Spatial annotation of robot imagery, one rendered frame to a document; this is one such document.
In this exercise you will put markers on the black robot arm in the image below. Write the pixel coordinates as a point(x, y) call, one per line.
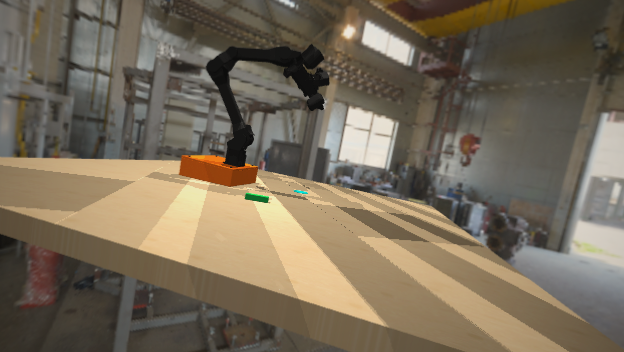
point(219, 69)

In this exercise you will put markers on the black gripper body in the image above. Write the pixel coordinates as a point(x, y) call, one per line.
point(308, 89)

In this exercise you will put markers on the green post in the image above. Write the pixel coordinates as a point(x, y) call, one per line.
point(255, 197)

